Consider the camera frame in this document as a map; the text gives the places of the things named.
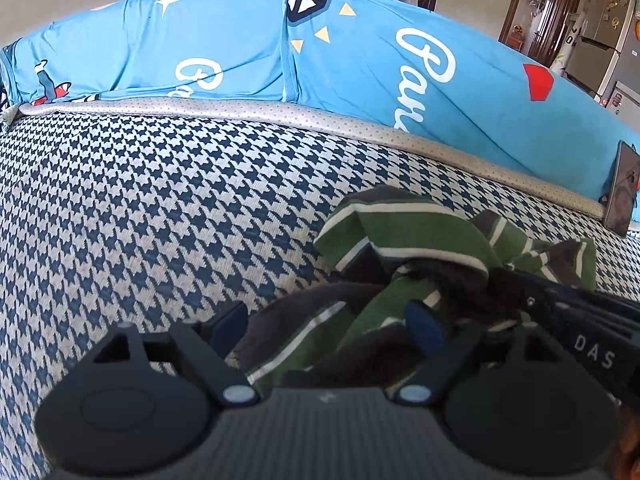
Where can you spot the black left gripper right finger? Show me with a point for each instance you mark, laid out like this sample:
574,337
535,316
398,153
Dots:
515,400

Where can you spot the brown wooden door frame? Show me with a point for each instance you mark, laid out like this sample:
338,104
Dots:
535,28

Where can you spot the green brown striped t-shirt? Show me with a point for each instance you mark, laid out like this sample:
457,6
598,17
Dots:
407,270

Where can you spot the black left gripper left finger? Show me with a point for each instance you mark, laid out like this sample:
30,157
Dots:
138,402

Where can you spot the silver refrigerator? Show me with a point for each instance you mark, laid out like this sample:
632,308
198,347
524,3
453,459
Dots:
605,58

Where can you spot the blue white houndstooth sofa cover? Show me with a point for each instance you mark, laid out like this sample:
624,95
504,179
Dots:
150,219

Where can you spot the smartphone with lit screen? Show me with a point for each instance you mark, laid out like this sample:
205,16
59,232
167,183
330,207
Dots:
621,199

